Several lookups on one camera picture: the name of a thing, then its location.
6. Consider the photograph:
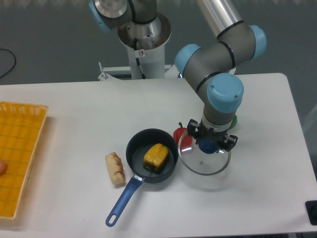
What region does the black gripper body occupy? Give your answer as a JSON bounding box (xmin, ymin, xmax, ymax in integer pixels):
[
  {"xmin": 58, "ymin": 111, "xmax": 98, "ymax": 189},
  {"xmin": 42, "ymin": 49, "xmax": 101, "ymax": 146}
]
[{"xmin": 195, "ymin": 123, "xmax": 227, "ymax": 144}]

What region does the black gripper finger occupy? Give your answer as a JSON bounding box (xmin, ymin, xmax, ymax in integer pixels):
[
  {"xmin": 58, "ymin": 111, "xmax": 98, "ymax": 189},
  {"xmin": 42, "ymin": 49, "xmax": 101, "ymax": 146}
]
[
  {"xmin": 187, "ymin": 119, "xmax": 200, "ymax": 137},
  {"xmin": 217, "ymin": 135, "xmax": 238, "ymax": 152}
]

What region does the glass pot lid blue knob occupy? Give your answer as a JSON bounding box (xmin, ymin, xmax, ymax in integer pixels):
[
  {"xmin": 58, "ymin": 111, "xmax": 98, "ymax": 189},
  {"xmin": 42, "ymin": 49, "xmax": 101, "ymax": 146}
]
[{"xmin": 178, "ymin": 131, "xmax": 231, "ymax": 176}]

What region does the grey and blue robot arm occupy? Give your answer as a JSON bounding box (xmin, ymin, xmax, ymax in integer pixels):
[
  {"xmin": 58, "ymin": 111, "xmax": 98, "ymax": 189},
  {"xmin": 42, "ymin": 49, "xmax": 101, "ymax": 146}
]
[{"xmin": 89, "ymin": 0, "xmax": 267, "ymax": 153}]

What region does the red bell pepper toy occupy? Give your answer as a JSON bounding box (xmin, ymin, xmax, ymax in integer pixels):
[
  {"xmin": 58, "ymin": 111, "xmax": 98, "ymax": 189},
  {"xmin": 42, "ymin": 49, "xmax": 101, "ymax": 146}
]
[{"xmin": 173, "ymin": 121, "xmax": 193, "ymax": 152}]

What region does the green toy vegetable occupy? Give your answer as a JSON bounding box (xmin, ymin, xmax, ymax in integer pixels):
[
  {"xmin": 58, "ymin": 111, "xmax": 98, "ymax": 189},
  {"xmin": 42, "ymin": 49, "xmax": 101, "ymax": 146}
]
[{"xmin": 228, "ymin": 115, "xmax": 238, "ymax": 130}]

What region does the yellow bell pepper toy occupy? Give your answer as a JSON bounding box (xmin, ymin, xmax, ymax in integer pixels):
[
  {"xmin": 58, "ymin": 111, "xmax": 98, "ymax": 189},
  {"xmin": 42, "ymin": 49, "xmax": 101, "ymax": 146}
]
[{"xmin": 143, "ymin": 143, "xmax": 169, "ymax": 173}]

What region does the toy bread loaf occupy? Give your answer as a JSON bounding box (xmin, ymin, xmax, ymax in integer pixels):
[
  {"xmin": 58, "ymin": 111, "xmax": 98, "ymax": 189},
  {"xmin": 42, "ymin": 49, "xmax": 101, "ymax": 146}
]
[{"xmin": 105, "ymin": 152, "xmax": 125, "ymax": 186}]

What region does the black device at table edge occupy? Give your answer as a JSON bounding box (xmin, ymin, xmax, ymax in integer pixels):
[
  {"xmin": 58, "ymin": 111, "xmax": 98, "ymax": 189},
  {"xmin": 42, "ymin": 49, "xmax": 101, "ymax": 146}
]
[{"xmin": 305, "ymin": 200, "xmax": 317, "ymax": 226}]

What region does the yellow plastic basket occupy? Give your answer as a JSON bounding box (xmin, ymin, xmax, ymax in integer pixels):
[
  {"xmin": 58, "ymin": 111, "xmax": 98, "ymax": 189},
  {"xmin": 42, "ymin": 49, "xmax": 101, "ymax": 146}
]
[{"xmin": 0, "ymin": 101, "xmax": 49, "ymax": 220}]

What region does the peach object in basket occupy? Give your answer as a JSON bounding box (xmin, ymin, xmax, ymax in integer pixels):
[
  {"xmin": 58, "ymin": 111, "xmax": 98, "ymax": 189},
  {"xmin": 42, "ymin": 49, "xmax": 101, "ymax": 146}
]
[{"xmin": 0, "ymin": 160, "xmax": 7, "ymax": 175}]

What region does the dark pot with blue handle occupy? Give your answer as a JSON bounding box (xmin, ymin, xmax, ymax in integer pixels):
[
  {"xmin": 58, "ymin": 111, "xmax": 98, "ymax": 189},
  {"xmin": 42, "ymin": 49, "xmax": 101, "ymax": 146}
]
[{"xmin": 106, "ymin": 128, "xmax": 178, "ymax": 227}]

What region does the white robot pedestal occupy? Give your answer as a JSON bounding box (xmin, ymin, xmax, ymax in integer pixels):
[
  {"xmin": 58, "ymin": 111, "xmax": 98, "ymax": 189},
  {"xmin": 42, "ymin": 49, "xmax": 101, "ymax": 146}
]
[{"xmin": 98, "ymin": 13, "xmax": 171, "ymax": 81}]

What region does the black cable on pedestal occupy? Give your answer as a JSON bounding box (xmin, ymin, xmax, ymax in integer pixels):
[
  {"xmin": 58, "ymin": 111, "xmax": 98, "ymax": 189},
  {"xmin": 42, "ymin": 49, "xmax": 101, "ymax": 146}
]
[{"xmin": 133, "ymin": 37, "xmax": 147, "ymax": 80}]

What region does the black cable on floor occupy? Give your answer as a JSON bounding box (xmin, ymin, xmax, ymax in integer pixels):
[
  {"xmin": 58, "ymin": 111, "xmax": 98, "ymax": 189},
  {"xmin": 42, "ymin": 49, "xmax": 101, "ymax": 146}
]
[{"xmin": 0, "ymin": 48, "xmax": 17, "ymax": 79}]

